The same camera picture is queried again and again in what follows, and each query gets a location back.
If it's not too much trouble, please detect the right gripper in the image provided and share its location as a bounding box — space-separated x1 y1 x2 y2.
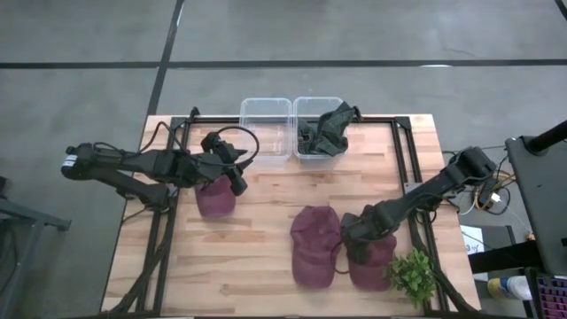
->
339 206 393 266

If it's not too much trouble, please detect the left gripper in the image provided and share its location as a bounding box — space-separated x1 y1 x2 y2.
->
190 145 250 198

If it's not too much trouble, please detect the red baseball cap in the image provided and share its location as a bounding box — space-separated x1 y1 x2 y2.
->
194 175 237 219
290 205 343 289
346 234 399 292

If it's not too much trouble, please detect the green baseball cap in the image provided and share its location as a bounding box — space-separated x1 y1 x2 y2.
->
296 100 363 157

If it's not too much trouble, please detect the clear plastic bin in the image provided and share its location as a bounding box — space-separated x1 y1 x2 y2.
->
238 97 293 161
291 96 351 160

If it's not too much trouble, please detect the small green artificial plant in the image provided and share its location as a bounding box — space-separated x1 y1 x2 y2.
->
383 247 438 309

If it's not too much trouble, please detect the white paper sheet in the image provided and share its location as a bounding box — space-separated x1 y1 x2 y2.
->
460 224 486 256

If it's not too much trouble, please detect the white bottle with yellow label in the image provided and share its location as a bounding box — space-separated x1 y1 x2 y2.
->
486 275 532 301

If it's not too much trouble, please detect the backlit computer keyboard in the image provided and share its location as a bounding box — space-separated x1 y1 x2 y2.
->
535 276 567 319

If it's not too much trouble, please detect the grey metal stand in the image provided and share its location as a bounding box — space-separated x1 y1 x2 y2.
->
0 176 72 319

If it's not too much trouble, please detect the black round pole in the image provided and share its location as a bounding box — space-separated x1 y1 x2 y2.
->
526 119 567 154

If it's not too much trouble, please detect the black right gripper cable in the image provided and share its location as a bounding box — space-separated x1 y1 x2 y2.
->
330 241 352 275

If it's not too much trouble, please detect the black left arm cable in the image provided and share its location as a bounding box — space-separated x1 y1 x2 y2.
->
211 125 261 170

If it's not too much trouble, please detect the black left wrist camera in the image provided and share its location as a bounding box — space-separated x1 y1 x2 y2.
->
200 131 228 154

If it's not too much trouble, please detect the black aluminium table frame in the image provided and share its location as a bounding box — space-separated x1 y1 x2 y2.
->
105 105 484 318

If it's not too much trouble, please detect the yellow cable bundle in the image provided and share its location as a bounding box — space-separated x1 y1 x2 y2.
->
476 175 516 214

